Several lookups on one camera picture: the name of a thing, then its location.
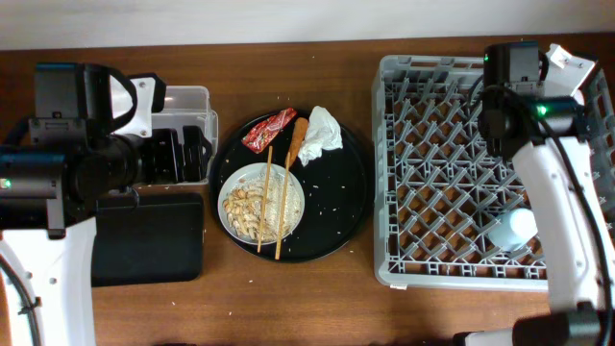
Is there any red snack wrapper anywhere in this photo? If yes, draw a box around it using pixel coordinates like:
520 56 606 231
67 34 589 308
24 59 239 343
241 108 297 154

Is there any grey dishwasher rack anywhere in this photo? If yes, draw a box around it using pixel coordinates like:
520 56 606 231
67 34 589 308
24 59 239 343
372 55 614 292

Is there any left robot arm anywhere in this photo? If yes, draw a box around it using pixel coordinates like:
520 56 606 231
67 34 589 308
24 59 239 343
1 62 218 345

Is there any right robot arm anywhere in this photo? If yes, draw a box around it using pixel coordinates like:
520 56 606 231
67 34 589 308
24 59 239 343
453 41 614 345

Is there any wooden chopstick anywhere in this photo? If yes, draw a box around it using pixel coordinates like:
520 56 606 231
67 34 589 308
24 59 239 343
275 153 290 260
257 146 273 253

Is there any light blue cup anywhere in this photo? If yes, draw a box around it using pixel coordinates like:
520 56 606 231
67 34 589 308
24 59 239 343
487 209 538 252

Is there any grey plate with food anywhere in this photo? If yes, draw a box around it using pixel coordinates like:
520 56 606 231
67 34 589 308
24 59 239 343
217 162 306 247

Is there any brown sausage piece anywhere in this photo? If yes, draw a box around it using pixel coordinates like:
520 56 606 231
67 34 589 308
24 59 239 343
287 117 308 166

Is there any round black serving tray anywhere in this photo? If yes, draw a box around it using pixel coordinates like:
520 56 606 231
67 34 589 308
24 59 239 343
209 111 374 263

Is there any white tissue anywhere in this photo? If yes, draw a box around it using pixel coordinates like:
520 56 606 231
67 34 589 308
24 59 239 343
298 106 343 166

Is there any black rectangular tray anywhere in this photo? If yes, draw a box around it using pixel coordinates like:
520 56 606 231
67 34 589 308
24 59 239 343
91 193 205 287

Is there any clear plastic bin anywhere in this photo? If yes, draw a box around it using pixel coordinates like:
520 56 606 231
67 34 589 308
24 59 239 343
151 86 218 185

